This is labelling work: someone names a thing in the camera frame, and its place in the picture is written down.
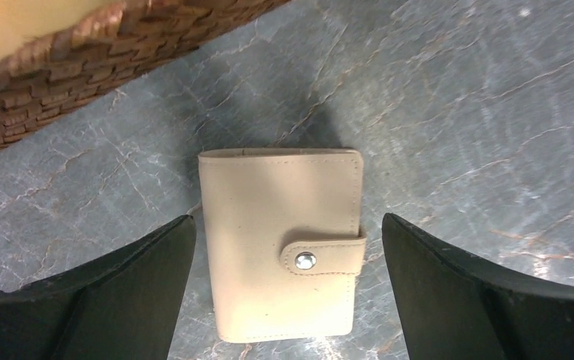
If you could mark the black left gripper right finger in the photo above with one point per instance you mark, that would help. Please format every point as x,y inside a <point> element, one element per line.
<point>456,305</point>

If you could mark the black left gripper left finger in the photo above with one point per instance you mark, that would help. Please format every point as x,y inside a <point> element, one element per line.
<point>122,305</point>

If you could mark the beige leather card holder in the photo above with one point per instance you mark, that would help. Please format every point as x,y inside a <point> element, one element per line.
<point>284,240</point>

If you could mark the brown woven divided basket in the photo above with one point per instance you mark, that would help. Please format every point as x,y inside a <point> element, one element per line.
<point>58,56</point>

